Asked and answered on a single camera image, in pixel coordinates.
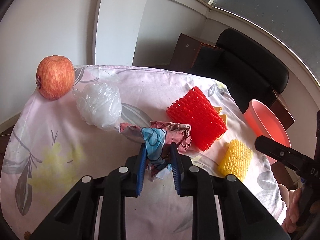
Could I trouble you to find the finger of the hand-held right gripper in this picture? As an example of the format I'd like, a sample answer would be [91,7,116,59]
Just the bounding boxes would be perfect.
[255,135,304,172]

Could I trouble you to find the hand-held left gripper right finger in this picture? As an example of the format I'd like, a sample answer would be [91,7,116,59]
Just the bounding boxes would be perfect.
[170,142,292,240]

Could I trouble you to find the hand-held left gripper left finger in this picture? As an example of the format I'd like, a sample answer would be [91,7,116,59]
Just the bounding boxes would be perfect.
[29,144,147,240]

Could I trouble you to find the pink plastic bucket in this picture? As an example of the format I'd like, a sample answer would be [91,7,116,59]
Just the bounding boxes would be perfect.
[244,99,292,167]

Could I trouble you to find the colourful paper wrapper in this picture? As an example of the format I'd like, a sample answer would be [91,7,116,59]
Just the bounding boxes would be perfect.
[119,121,192,182]

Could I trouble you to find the yellow foam fruit net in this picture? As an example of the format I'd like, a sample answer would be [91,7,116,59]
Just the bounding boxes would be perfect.
[217,139,253,183]

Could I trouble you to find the red foam fruit net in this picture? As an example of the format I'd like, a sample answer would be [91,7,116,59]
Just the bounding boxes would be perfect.
[167,87,228,152]

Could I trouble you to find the white plastic bag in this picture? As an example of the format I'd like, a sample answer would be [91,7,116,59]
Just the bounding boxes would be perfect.
[72,76,122,131]

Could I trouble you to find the person's right hand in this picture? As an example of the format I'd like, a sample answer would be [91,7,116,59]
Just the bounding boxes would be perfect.
[282,188,303,233]

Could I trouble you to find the pink floral cloth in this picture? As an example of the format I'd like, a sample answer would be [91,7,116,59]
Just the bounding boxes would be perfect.
[1,64,288,240]

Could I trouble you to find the black armchair with wooden sides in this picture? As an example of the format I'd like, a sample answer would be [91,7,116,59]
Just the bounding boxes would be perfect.
[147,28,295,130]

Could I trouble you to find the red apple with sticker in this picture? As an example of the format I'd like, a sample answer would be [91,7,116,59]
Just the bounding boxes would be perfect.
[36,55,75,101]

